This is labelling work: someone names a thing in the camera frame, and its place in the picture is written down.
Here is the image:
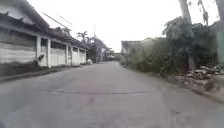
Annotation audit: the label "tree trunk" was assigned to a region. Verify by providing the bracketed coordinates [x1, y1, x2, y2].
[177, 0, 198, 72]

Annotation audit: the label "grey concrete road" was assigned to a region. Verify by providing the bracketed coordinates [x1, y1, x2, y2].
[0, 60, 224, 128]

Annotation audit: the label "pile of rubble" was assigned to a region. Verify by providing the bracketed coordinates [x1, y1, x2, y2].
[165, 64, 224, 101]

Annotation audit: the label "dark kerb strip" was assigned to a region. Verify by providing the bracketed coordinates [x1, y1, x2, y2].
[0, 63, 92, 84]

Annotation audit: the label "overgrown bushes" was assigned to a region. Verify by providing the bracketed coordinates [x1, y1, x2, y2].
[120, 16, 221, 76]

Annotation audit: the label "row of trees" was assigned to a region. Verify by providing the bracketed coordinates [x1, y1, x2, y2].
[75, 30, 115, 64]

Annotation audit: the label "low building with dark roof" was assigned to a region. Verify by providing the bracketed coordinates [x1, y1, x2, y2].
[120, 37, 167, 56]

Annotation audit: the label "overhead wires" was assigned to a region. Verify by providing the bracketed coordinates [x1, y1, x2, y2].
[41, 11, 74, 30]

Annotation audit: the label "long building with white pillars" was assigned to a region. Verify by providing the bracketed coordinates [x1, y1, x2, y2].
[0, 0, 92, 80]

